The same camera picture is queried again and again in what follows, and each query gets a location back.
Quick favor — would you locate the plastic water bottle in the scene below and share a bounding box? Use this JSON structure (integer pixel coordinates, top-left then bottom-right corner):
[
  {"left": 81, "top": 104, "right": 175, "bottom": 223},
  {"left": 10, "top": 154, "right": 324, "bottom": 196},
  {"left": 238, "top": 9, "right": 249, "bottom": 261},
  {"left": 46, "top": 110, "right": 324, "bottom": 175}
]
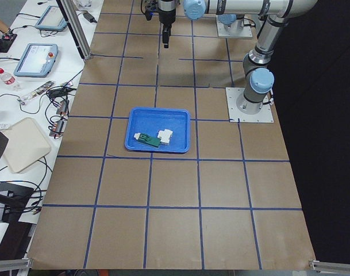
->
[{"left": 0, "top": 68, "right": 21, "bottom": 91}]

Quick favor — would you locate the near teach pendant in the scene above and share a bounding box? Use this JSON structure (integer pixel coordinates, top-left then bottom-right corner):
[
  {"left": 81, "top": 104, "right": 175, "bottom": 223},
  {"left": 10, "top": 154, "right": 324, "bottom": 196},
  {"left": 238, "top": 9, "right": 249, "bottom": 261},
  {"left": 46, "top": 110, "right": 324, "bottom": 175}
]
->
[{"left": 14, "top": 43, "right": 59, "bottom": 78}]

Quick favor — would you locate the black power adapter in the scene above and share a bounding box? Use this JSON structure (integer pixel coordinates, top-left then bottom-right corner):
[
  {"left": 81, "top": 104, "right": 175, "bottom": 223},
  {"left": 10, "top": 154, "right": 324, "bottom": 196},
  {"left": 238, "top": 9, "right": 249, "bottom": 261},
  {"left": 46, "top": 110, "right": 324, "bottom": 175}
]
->
[{"left": 83, "top": 12, "right": 97, "bottom": 23}]

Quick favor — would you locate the black monitor stand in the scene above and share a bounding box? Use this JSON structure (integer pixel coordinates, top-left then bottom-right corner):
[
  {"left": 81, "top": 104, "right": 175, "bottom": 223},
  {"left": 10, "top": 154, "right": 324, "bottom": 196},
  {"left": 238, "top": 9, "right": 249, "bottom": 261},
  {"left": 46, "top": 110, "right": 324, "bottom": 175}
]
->
[{"left": 0, "top": 182, "right": 34, "bottom": 223}]

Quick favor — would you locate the beige plastic tray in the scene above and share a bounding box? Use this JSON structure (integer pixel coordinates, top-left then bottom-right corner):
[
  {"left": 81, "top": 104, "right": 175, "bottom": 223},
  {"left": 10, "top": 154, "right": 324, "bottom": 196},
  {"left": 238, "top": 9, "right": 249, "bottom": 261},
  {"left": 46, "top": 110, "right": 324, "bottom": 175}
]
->
[{"left": 1, "top": 117, "right": 51, "bottom": 173}]

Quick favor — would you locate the aluminium frame post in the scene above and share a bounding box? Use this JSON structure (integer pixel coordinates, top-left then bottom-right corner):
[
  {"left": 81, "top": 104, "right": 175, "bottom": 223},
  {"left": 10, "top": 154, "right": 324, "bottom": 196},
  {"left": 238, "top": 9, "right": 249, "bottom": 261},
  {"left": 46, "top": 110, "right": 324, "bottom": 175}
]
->
[{"left": 56, "top": 0, "right": 91, "bottom": 60}]

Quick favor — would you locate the teach pendant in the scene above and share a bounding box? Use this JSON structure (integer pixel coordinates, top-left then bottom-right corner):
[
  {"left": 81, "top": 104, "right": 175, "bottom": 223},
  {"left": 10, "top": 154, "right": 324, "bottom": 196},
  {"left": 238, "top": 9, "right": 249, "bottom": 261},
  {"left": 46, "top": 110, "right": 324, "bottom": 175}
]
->
[
  {"left": 34, "top": 6, "right": 67, "bottom": 32},
  {"left": 14, "top": 43, "right": 59, "bottom": 78}
]

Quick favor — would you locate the black cable bundle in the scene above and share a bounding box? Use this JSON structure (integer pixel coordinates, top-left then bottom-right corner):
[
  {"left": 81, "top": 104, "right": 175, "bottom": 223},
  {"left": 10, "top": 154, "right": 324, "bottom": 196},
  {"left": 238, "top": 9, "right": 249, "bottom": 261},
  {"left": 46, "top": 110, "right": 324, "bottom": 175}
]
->
[{"left": 16, "top": 71, "right": 78, "bottom": 139}]

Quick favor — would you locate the blue plastic tray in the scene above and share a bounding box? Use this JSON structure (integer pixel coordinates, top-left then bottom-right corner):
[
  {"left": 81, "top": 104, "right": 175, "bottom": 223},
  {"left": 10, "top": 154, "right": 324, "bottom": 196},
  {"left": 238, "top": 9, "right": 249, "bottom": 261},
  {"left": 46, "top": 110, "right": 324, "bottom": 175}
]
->
[{"left": 125, "top": 107, "right": 191, "bottom": 154}]

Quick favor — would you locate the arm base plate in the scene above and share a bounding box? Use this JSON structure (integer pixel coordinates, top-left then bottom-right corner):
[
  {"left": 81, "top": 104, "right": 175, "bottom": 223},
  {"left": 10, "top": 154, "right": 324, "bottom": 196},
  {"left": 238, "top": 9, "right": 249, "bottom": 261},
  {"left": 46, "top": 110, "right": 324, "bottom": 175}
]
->
[
  {"left": 226, "top": 87, "right": 274, "bottom": 123},
  {"left": 216, "top": 14, "right": 253, "bottom": 39}
]

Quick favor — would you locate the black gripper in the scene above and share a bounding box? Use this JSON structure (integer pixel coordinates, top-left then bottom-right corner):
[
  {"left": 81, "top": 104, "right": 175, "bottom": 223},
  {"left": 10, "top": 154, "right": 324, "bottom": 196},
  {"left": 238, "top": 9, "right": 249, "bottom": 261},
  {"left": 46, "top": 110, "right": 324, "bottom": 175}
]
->
[{"left": 157, "top": 0, "right": 176, "bottom": 48}]

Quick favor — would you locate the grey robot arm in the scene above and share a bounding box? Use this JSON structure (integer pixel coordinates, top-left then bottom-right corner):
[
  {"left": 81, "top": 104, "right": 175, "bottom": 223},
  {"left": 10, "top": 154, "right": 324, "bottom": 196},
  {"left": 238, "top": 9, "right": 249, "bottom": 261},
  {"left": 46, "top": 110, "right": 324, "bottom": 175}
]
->
[
  {"left": 154, "top": 1, "right": 316, "bottom": 115},
  {"left": 216, "top": 14, "right": 245, "bottom": 33}
]

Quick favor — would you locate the green white relay module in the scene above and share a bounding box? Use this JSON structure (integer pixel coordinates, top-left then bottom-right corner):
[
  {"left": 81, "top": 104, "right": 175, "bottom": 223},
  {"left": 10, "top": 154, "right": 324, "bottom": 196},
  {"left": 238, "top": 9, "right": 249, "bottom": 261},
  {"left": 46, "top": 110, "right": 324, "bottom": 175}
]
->
[{"left": 134, "top": 133, "right": 161, "bottom": 148}]

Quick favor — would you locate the far teach pendant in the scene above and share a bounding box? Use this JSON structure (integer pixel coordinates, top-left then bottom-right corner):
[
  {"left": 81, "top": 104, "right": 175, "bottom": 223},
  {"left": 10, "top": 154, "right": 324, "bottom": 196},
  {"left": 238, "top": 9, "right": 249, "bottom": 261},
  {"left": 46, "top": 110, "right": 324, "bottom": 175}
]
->
[{"left": 34, "top": 6, "right": 67, "bottom": 32}]

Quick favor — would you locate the white circuit breaker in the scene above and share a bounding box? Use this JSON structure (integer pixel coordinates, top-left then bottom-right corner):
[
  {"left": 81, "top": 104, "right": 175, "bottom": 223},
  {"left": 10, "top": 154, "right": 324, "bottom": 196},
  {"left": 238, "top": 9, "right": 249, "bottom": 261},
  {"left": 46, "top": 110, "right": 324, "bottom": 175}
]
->
[{"left": 157, "top": 129, "right": 173, "bottom": 145}]

